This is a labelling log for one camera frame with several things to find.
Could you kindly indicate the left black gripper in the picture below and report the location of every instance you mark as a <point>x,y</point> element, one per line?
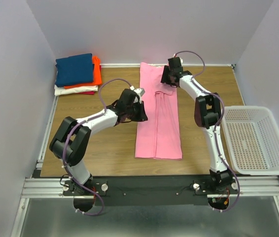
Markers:
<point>142,116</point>

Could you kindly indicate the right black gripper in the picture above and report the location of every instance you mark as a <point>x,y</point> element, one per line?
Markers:
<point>164,79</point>

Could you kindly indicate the pink t shirt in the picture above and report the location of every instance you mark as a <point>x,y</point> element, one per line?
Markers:
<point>159,136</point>

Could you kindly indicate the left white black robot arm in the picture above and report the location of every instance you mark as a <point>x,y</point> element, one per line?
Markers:
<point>70,142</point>

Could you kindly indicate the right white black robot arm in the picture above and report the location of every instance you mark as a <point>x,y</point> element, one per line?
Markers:
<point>208,115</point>

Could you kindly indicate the folded red t shirt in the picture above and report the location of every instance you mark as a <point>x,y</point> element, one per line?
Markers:
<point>87,93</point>

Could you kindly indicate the folded orange t shirt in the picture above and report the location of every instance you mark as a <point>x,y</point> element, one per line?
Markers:
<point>97,79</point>

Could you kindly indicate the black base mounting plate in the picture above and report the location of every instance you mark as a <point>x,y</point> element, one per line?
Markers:
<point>151,191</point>

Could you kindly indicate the folded blue t shirt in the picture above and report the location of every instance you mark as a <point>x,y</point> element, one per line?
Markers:
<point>74,70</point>

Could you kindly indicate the folded white t shirt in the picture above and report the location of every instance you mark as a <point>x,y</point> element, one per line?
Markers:
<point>58,91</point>

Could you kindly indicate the white plastic laundry basket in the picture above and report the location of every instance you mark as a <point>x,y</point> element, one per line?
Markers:
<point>252,139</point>

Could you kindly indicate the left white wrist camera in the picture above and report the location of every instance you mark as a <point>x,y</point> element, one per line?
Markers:
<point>139,93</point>

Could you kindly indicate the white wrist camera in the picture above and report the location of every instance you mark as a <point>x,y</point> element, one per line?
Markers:
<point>176,55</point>
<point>139,93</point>

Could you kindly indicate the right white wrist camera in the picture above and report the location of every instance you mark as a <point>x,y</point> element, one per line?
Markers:
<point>176,55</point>

